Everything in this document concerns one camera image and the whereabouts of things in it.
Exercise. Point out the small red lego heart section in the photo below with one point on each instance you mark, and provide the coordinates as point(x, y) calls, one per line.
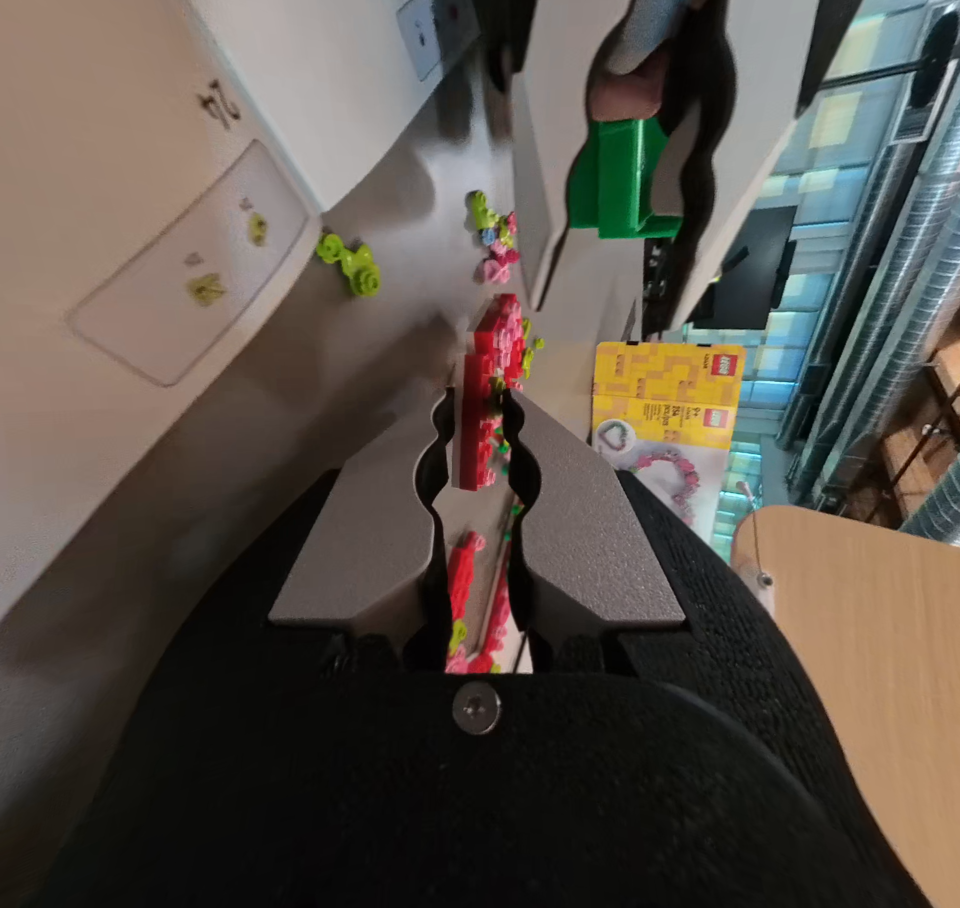
point(480, 428)

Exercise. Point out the person's left hand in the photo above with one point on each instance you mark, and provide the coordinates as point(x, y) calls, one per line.
point(630, 95)

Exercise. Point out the lime lego plate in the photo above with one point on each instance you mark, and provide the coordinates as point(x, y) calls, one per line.
point(330, 246)

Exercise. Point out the lime round lego stud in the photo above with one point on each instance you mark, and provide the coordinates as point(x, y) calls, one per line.
point(365, 278)

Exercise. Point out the large silver duct with grille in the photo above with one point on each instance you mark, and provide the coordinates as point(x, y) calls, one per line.
point(937, 503)

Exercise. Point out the lego instruction booklet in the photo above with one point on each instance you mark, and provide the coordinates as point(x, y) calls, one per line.
point(112, 173)

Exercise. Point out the silver ventilation duct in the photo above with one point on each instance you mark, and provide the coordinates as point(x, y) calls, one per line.
point(877, 286)

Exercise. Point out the yellow lego box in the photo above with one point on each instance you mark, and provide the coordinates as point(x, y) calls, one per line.
point(660, 383)

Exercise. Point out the green plastic holder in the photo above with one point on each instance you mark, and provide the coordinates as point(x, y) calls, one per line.
point(615, 173)

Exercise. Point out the small red lego piece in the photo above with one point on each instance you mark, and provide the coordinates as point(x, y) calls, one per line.
point(495, 267)

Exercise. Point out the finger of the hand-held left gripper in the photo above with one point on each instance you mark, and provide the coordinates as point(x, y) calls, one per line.
point(555, 98)
point(765, 61)

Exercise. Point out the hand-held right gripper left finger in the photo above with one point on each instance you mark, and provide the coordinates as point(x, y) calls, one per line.
point(352, 548)

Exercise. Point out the black monitor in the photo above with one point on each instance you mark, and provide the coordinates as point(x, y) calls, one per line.
point(750, 271)

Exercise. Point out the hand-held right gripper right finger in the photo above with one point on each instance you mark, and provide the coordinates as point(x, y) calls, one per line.
point(600, 548)

